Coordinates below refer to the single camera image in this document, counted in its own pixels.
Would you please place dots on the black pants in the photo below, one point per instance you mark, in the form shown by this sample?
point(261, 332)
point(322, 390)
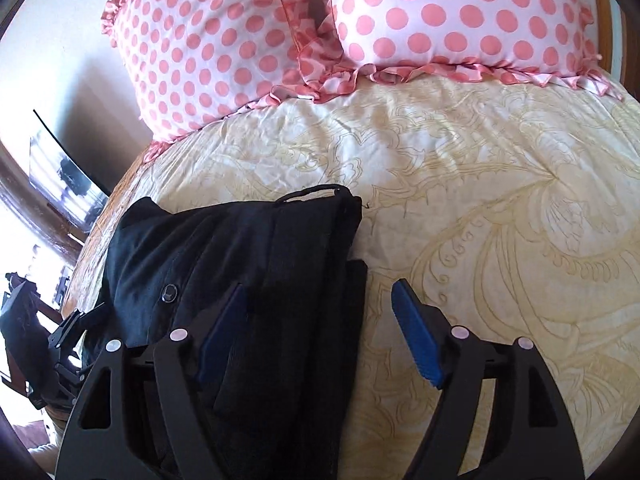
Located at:
point(260, 270)

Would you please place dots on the flat screen television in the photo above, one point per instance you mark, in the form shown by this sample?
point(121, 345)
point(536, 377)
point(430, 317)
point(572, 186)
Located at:
point(70, 175)

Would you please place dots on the yellow patterned quilt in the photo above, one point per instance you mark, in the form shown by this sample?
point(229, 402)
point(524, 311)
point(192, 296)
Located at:
point(480, 200)

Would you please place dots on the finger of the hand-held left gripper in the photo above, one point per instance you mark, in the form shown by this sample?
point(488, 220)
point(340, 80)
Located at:
point(70, 330)

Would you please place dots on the pink polka dot pillow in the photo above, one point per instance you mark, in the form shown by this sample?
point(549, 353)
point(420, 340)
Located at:
point(210, 45)
point(450, 15)

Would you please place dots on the wooden headboard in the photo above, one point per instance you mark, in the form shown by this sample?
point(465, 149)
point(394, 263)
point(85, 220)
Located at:
point(607, 25)

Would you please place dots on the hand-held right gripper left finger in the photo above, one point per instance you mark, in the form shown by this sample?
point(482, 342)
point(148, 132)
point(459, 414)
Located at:
point(220, 337)

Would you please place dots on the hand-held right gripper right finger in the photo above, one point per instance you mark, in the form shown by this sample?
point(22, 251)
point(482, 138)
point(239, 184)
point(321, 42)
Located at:
point(415, 340)

